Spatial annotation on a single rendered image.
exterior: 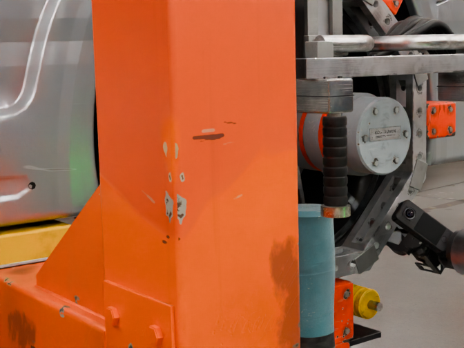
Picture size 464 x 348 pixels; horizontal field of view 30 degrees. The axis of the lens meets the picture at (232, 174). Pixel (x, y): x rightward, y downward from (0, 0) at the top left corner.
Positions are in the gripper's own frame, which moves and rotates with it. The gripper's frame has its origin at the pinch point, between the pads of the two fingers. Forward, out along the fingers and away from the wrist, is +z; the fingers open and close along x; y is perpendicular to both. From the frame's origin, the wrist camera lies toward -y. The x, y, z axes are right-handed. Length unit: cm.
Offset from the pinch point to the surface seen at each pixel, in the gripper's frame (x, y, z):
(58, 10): -17, -77, 2
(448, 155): 25.7, 8.5, 2.2
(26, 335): -58, -55, -11
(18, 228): -45, -58, 6
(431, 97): 31.2, -4.3, 2.5
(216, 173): -37, -70, -50
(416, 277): 69, 159, 131
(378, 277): 61, 151, 143
